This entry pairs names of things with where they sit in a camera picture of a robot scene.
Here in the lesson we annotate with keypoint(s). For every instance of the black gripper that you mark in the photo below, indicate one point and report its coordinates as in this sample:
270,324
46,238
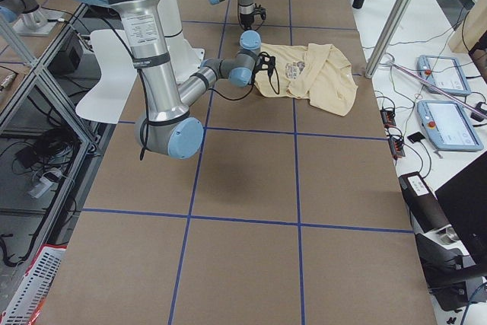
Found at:
245,20

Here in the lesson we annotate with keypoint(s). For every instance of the cream long-sleeve printed shirt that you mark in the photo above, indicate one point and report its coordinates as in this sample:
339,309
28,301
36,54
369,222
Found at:
318,73

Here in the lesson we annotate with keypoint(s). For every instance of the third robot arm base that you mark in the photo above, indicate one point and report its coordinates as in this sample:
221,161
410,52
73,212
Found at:
27,17

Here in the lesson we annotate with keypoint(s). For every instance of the reacher stick with white hook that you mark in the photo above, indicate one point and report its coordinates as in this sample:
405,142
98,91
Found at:
414,73

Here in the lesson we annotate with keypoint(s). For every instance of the upper teach pendant tablet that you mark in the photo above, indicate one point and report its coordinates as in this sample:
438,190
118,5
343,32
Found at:
445,73

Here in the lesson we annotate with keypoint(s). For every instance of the teach pendant tablet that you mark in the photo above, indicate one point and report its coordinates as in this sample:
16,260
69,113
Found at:
445,73
447,126

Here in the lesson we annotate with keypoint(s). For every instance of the lower teach pendant tablet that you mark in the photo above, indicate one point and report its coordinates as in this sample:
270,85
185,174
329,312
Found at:
447,126

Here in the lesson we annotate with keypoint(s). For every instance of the black box with label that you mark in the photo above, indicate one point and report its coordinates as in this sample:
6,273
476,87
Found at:
422,202

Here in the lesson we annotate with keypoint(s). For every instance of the black monitor and stand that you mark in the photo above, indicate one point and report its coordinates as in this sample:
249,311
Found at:
451,277

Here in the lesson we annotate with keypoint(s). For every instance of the white red plastic basket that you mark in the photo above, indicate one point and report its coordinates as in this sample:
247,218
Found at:
27,301

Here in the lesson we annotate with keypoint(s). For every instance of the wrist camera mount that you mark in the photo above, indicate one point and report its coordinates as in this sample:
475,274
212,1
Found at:
259,10
265,62

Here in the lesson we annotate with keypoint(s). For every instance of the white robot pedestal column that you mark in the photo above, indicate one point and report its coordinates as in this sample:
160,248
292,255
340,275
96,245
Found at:
184,59

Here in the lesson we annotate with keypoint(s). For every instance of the aluminium frame post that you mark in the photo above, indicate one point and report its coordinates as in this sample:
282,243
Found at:
398,10

